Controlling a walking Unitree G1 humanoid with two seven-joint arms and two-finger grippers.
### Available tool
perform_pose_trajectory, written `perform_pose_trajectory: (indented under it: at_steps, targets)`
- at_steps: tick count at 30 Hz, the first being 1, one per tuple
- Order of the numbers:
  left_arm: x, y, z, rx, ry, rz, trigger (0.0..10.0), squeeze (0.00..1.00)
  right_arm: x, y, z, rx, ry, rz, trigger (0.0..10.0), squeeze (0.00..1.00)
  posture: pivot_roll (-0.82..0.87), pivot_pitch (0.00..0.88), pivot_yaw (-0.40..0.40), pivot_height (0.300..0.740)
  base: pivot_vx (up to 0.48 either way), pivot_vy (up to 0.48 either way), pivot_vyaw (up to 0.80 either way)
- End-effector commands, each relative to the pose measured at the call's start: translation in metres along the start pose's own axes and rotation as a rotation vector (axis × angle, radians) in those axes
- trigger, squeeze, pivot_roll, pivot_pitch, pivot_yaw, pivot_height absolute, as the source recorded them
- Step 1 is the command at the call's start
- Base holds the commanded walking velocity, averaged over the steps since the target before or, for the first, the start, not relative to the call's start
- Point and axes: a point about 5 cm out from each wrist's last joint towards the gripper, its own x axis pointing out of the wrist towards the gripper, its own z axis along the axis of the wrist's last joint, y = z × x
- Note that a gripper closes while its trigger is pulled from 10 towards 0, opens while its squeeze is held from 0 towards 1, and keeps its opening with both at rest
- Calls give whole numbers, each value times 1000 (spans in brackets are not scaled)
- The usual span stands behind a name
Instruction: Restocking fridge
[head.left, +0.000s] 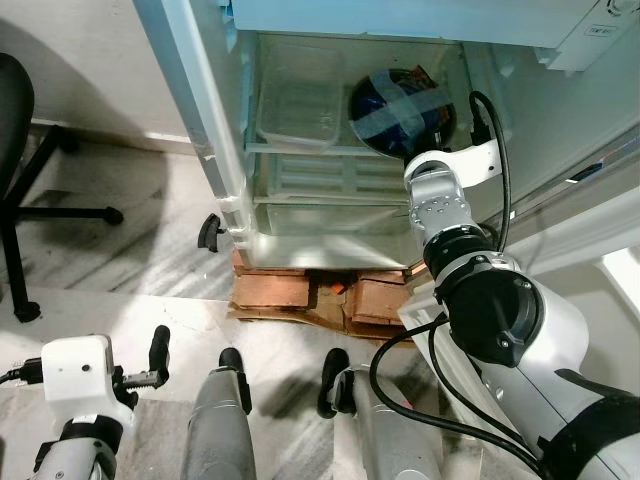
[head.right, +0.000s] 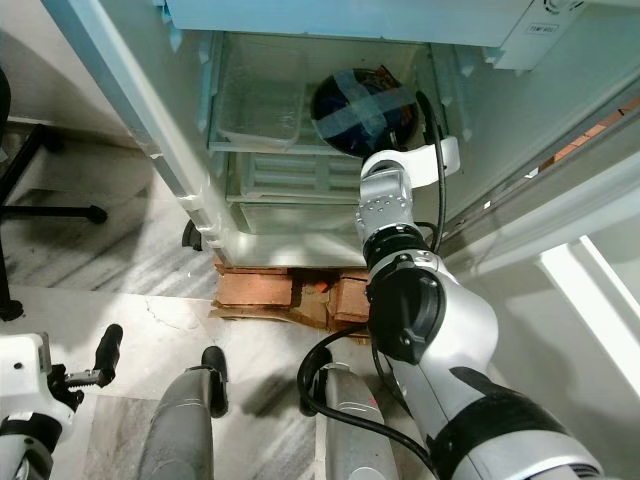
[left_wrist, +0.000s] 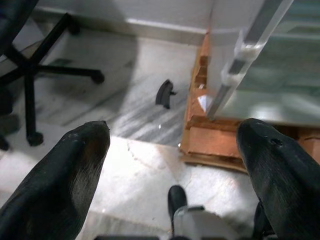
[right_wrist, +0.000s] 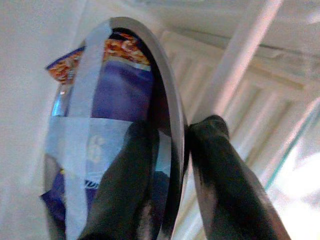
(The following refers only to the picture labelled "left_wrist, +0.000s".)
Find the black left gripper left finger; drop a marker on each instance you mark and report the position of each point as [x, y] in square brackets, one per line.
[55, 180]

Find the wooden fridge base platform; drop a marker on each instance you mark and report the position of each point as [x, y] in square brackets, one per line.
[212, 140]

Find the black office chair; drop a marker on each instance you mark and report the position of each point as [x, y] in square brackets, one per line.
[27, 70]

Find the black curved plastic piece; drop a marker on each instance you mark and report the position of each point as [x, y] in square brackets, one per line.
[163, 93]

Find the grey white fridge body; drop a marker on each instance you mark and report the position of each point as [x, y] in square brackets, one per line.
[280, 75]

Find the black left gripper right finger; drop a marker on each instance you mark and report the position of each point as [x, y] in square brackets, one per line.
[285, 180]

